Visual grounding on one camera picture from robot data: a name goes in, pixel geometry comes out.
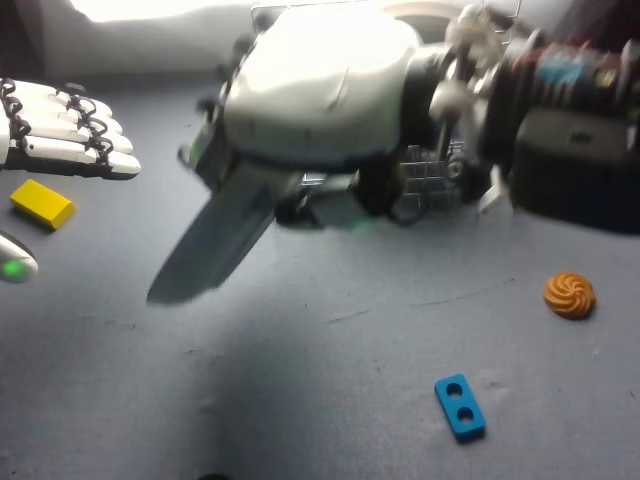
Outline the blue block with two holes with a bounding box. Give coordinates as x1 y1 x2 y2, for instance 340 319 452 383
433 373 487 445

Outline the white plate with dark rim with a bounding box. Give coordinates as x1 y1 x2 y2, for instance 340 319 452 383
145 167 277 307
389 0 501 44

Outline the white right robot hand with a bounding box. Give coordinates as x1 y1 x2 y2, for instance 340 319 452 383
177 4 431 226

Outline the yellow rectangular block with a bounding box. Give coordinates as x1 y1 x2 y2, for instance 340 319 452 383
9 178 77 231

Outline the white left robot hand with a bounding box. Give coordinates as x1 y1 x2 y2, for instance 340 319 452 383
0 77 143 285

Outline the orange swirl cookie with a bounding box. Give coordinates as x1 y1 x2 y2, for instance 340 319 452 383
542 271 597 322

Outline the silver wire dish rack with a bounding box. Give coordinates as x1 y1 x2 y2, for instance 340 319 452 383
249 0 524 214

